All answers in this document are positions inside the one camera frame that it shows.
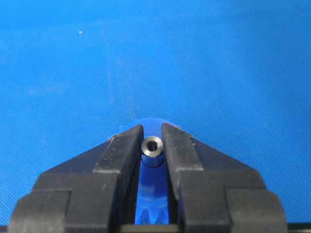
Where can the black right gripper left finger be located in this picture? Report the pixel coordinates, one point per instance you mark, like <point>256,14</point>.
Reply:
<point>84,194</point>

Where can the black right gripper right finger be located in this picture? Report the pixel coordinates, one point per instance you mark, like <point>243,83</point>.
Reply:
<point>216,193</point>

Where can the small blue plastic gear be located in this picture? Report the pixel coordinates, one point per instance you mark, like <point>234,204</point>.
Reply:
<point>154,198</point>

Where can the silver metal shaft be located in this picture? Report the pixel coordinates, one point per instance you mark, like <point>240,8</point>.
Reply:
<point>152,152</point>

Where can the blue table mat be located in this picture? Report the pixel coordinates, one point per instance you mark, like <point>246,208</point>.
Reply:
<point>236,74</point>

